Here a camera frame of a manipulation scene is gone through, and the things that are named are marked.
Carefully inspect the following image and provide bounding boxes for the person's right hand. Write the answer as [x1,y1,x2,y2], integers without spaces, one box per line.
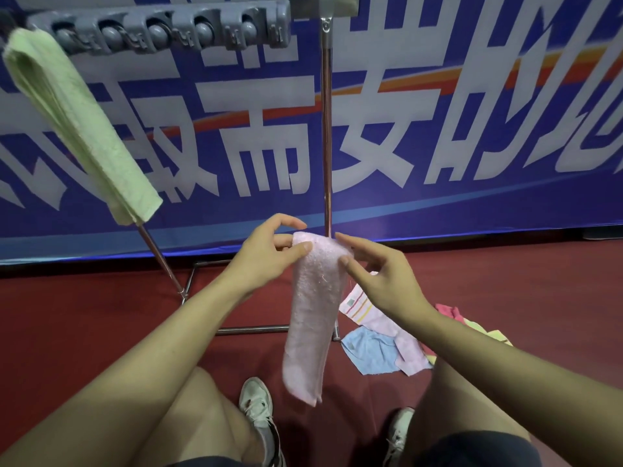
[335,232,440,332]

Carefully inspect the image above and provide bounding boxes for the person's left hand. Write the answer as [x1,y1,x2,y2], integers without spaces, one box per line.
[221,213,313,299]

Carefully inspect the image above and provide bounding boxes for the pink terry towel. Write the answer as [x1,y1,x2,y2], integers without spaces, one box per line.
[282,231,354,407]

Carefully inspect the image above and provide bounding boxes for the person's right forearm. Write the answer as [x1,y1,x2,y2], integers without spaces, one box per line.
[414,311,623,467]

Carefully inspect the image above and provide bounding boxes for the person's left forearm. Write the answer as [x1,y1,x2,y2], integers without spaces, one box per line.
[0,281,251,467]

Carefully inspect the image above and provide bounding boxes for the white pink striped cloth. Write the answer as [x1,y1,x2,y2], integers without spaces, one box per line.
[339,271,391,337]

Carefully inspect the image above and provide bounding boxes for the light blue cloth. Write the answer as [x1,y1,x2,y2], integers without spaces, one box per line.
[340,327,406,376]

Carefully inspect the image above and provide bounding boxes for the pale pink checked cloth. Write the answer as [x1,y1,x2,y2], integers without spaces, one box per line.
[362,311,434,377]

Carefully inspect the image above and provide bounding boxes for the red cloth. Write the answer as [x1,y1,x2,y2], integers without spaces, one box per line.
[434,303,468,327]

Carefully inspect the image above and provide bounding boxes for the yellow cloth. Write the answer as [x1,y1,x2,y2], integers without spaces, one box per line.
[462,318,515,347]

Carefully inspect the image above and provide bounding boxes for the white left sneaker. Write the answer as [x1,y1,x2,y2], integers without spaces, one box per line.
[238,377,287,467]

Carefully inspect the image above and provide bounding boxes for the white sneaker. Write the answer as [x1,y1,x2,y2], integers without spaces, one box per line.
[383,407,416,467]
[238,377,287,467]

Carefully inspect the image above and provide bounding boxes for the blue banner with white lettering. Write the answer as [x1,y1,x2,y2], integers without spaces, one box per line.
[0,0,623,266]

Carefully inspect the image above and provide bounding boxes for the white right sneaker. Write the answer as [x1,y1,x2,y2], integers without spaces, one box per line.
[383,407,416,467]

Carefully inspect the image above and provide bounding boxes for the person's right leg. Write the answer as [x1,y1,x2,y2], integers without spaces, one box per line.
[403,359,532,467]

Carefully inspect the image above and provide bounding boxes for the person's leg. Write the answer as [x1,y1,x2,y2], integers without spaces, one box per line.
[143,366,267,467]
[403,359,532,467]

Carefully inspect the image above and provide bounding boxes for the person's left leg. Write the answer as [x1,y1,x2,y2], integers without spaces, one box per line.
[143,366,267,467]

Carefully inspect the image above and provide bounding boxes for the dark shorts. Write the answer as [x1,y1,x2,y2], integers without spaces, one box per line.
[168,430,542,467]

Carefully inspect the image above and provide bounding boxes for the light green folded towel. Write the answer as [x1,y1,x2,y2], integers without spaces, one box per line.
[2,27,164,227]

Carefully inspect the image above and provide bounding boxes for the metal rack frame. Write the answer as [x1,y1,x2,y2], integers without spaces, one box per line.
[138,0,361,342]

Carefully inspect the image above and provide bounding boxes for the grey plastic clip holder rail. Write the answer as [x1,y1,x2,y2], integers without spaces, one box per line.
[25,0,293,57]

